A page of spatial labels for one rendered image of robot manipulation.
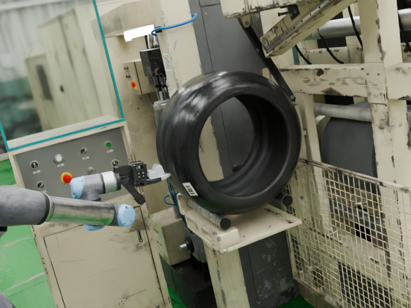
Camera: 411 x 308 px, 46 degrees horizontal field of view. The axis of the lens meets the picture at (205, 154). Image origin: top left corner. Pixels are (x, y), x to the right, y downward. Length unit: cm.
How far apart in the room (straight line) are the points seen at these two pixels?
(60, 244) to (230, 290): 84
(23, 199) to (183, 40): 101
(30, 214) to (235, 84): 84
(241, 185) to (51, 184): 89
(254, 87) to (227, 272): 97
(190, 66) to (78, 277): 115
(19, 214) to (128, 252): 116
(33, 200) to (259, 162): 108
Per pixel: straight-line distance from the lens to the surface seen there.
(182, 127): 171
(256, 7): 188
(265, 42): 214
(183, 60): 208
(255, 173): 213
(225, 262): 234
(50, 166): 236
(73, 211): 150
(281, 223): 199
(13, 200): 141
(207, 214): 194
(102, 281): 252
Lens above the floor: 162
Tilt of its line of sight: 14 degrees down
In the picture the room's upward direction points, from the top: 12 degrees counter-clockwise
